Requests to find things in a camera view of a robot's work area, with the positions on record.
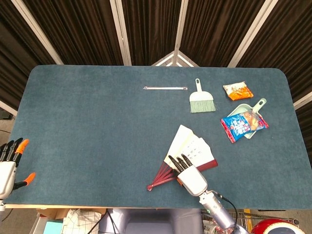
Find right robot hand orange thumb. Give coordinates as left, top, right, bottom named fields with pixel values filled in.
left=168, top=153, right=208, bottom=196

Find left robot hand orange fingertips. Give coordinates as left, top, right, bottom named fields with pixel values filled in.
left=0, top=137, right=37, bottom=199

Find paper fan with red ribs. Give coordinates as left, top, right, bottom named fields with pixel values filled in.
left=146, top=124, right=218, bottom=192

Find grey-purple robot torso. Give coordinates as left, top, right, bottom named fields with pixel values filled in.
left=98, top=208, right=203, bottom=234

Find cardboard box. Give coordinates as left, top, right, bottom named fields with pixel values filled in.
left=36, top=207, right=107, bottom=220

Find teal box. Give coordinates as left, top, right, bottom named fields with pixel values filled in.
left=43, top=220, right=64, bottom=234

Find blue snack packet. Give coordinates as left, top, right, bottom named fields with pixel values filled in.
left=220, top=110, right=270, bottom=143

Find green hand broom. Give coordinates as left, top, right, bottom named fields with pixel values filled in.
left=189, top=78, right=217, bottom=114

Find green plastic dustpan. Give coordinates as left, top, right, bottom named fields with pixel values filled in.
left=228, top=98, right=267, bottom=140

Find white checkered cloth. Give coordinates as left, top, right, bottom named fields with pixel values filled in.
left=62, top=209, right=102, bottom=234

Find red and white ball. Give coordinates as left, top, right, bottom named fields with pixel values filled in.
left=251, top=218, right=305, bottom=234

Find silver metal strip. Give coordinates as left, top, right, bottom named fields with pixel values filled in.
left=142, top=85, right=189, bottom=91

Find blue felt table cover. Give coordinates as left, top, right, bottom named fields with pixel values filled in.
left=0, top=64, right=312, bottom=210

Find orange snack packet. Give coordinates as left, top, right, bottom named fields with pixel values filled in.
left=222, top=81, right=254, bottom=101

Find dark brown pleated curtain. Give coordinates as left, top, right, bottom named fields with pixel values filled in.
left=0, top=0, right=312, bottom=127

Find black wrist cable with connector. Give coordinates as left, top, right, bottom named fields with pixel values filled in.
left=214, top=191, right=239, bottom=231

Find wire basket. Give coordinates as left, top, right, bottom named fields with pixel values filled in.
left=201, top=209, right=300, bottom=234

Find black cable under table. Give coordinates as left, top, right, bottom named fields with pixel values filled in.
left=105, top=209, right=118, bottom=234

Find white triangular frame brace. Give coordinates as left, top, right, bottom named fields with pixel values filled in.
left=151, top=50, right=199, bottom=67

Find white slotted metal rail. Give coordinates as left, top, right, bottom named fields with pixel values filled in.
left=11, top=0, right=64, bottom=65
left=228, top=0, right=278, bottom=68
left=109, top=0, right=132, bottom=66
left=174, top=0, right=190, bottom=53

